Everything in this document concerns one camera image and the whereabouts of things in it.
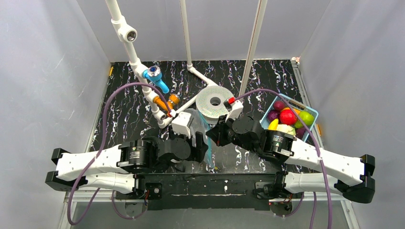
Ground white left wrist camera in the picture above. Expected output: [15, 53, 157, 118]
[171, 112, 193, 139]

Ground purple onion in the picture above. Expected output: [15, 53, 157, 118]
[266, 110, 280, 123]

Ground blue tap valve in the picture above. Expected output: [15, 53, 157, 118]
[142, 65, 169, 94]

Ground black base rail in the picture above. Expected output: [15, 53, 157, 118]
[115, 173, 302, 211]

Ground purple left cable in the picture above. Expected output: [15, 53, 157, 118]
[66, 82, 173, 226]

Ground orange fruit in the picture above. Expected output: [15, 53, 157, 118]
[281, 107, 301, 114]

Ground clear zip top bag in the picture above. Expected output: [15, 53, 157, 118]
[185, 108, 214, 168]

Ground green apple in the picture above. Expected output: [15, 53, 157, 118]
[294, 111, 315, 129]

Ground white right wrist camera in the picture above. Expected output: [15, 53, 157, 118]
[223, 97, 243, 121]

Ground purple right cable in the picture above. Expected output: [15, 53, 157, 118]
[234, 89, 333, 229]

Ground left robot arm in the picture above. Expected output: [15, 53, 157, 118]
[45, 132, 211, 194]

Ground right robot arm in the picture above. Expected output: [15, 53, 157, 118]
[206, 115, 375, 204]

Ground purple cable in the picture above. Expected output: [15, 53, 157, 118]
[66, 82, 173, 226]
[234, 89, 333, 229]

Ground red apple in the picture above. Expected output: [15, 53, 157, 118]
[279, 109, 298, 125]

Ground white PVC pipe frame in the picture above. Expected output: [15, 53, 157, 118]
[105, 0, 268, 129]

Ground yellow banana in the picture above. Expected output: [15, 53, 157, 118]
[268, 118, 279, 130]

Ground orange tap valve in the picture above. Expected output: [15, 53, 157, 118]
[152, 94, 180, 117]

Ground white filament spool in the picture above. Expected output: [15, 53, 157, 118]
[195, 86, 233, 125]

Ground light blue plastic basket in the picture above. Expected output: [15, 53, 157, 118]
[260, 94, 319, 142]

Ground dark red plum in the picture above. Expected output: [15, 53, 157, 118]
[273, 100, 286, 112]

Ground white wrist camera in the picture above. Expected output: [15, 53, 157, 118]
[223, 97, 243, 121]
[171, 112, 193, 139]

